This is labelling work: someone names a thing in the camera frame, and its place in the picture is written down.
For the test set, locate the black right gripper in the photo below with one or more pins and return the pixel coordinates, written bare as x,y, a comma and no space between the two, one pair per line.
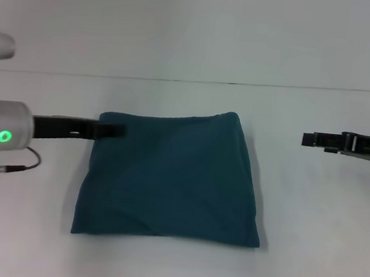
367,147

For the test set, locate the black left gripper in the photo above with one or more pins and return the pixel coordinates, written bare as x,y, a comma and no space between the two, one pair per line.
62,128

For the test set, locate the teal t-shirt with FREE print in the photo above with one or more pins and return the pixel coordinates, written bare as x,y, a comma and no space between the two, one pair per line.
170,177

